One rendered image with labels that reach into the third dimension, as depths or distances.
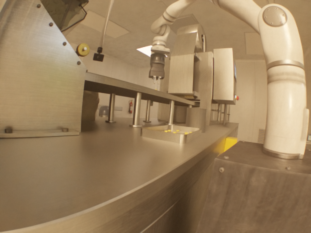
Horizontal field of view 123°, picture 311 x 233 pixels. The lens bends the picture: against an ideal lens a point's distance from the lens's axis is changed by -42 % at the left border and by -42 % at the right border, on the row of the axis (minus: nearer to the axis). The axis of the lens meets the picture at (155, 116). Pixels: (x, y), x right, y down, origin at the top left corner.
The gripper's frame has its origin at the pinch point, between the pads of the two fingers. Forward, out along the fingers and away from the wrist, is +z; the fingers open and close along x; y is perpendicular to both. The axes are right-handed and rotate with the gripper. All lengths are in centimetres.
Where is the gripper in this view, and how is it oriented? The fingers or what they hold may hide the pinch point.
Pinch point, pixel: (155, 89)
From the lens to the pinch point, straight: 68.1
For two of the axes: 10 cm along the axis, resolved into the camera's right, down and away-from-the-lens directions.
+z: -0.8, 10.0, 0.3
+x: -9.9, -0.8, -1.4
